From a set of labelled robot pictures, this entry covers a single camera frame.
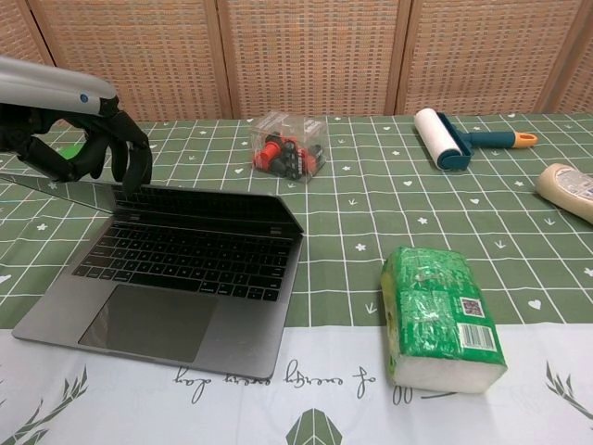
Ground green tissue pack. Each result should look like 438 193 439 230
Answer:
380 246 509 395

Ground green plastic box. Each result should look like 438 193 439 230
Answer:
54 144 90 162

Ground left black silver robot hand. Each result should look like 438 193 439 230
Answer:
0 55 154 197

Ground clear box with red parts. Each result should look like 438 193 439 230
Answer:
249 110 332 185

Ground beige squeeze bottle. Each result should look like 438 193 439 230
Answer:
534 162 593 215

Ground green grid tablecloth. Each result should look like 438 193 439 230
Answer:
0 110 593 445

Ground white lint roller teal handle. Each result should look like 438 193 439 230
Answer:
413 108 540 172

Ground silver laptop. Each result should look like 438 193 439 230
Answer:
0 170 308 379

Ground woven rattan wooden panel wall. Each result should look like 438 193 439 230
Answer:
0 0 593 122

